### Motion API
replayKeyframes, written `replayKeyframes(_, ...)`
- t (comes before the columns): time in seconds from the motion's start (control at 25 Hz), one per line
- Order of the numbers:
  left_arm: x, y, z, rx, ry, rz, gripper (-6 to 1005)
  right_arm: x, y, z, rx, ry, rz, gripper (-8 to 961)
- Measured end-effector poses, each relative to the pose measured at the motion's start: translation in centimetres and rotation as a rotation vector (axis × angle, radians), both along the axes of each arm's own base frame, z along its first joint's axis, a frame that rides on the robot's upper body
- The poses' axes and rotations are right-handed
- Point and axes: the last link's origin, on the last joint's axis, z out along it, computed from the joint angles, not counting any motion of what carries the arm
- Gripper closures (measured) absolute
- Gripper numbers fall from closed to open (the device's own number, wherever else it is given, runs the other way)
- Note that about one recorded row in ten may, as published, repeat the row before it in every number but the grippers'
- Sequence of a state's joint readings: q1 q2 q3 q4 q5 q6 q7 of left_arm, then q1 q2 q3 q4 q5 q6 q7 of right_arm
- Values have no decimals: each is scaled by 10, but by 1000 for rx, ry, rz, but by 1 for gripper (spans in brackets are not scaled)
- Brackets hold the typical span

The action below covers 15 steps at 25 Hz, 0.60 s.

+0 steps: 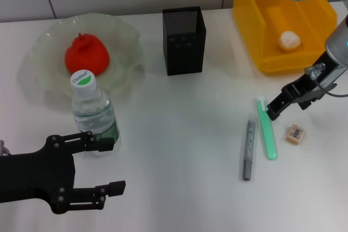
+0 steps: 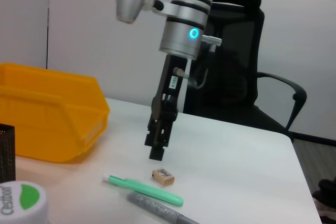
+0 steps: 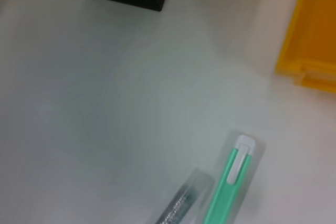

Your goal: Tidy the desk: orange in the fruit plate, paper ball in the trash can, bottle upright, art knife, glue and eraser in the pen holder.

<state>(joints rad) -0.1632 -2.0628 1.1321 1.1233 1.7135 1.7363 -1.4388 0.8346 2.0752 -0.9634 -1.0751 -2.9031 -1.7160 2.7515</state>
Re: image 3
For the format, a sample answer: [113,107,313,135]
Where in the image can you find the grey glitter pen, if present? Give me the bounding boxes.
[154,167,215,224]

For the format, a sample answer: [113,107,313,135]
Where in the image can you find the mint green pen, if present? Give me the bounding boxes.
[203,134,257,224]

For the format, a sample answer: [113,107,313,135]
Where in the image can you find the yellow plastic storage bin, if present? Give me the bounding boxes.
[274,0,336,94]

